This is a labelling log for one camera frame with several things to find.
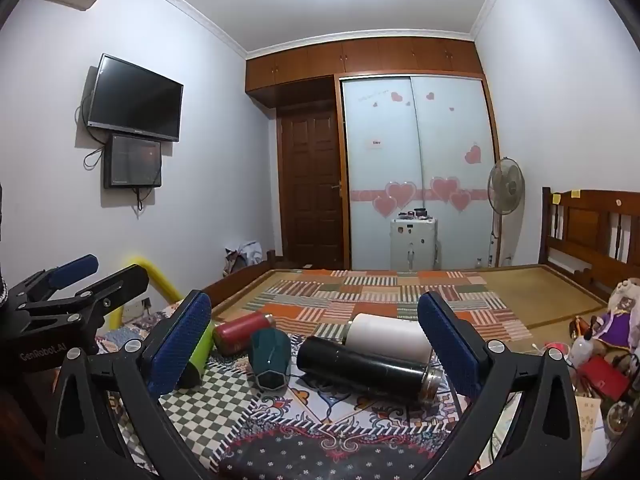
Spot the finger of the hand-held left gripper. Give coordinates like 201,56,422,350
20,264,152,333
7,254,100,312

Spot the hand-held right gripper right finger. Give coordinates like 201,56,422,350
416,290,584,480

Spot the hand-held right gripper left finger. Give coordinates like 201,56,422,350
46,289,222,480

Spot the white cup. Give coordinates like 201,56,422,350
344,312,434,366

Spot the yellow foam tube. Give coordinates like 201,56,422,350
107,257,184,332

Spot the red thermos bottle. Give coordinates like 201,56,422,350
212,310,276,357

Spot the striped patchwork blanket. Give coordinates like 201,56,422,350
220,268,534,347

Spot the wooden bed footboard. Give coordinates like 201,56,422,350
199,249,277,313

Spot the black thermos flask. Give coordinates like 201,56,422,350
296,335,446,407

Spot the small white cabinet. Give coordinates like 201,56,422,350
389,217,442,272

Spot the pile of clothes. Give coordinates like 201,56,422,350
223,241,264,275

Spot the floral checked quilt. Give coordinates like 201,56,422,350
94,304,506,480

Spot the clear spray bottle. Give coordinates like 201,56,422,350
567,331,599,369

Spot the red box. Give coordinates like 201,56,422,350
577,354,632,402

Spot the white paper box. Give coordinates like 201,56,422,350
574,394,620,472

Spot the standing electric fan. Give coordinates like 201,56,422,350
487,156,527,269

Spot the doll in purple dress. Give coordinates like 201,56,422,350
591,279,640,352

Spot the wooden bed headboard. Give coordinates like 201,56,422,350
541,187,640,302

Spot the round glass jar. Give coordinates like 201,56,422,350
606,402,637,438

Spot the wooden wardrobe with sliding doors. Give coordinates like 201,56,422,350
244,33,503,272

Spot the brown wooden door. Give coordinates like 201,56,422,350
276,106,349,269

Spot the black television cable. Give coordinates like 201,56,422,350
75,87,107,172

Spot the small black wall monitor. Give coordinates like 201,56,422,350
103,133,164,190

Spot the black wall television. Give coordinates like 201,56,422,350
86,52,185,144

